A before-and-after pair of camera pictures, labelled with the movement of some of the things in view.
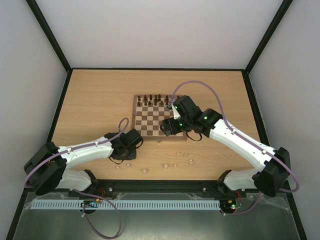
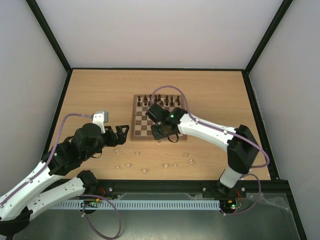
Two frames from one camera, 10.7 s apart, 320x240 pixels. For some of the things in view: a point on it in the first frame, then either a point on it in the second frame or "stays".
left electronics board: (90, 203) stays
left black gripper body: (128, 155) to (113, 141)
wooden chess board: (149, 112) stays
